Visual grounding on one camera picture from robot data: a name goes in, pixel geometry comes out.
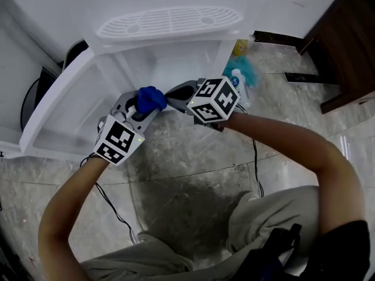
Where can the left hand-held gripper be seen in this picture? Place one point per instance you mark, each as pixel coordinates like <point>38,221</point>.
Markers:
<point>117,136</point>

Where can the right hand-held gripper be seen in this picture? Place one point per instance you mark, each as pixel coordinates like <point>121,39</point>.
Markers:
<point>214,101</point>

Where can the blue cloth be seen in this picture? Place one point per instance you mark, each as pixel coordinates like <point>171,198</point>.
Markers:
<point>149,98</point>

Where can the person's left forearm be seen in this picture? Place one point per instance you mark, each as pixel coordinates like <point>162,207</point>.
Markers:
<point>73,192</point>

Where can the person's right forearm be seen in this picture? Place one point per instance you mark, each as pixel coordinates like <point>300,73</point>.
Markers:
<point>278,139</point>

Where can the white cabinet door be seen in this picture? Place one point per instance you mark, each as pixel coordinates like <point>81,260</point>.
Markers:
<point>73,107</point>

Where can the teal cloth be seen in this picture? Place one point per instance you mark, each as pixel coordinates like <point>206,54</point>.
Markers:
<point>246,67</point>

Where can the dark wooden cabinet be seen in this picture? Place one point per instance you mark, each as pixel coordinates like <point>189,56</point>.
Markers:
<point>348,48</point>

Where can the white plastic bottle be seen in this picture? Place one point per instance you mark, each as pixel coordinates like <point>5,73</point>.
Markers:
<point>238,83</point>

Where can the white drip tray grille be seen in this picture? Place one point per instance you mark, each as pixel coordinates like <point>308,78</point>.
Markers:
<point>170,22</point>

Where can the yellow bottle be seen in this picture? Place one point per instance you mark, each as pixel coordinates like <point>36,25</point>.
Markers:
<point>240,47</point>

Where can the black round object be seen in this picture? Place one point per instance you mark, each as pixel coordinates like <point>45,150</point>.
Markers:
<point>35,98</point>

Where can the person's right leg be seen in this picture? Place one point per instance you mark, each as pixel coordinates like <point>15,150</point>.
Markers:
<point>272,215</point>

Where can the person's leg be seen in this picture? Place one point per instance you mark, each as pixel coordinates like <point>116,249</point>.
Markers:
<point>272,215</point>
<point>137,262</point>

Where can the person's left leg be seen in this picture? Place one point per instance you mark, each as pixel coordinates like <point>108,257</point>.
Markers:
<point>137,262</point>

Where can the black waist bag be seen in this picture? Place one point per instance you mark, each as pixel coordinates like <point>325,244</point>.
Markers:
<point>263,256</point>

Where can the person's black shirt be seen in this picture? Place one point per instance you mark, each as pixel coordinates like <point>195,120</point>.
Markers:
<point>340,253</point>

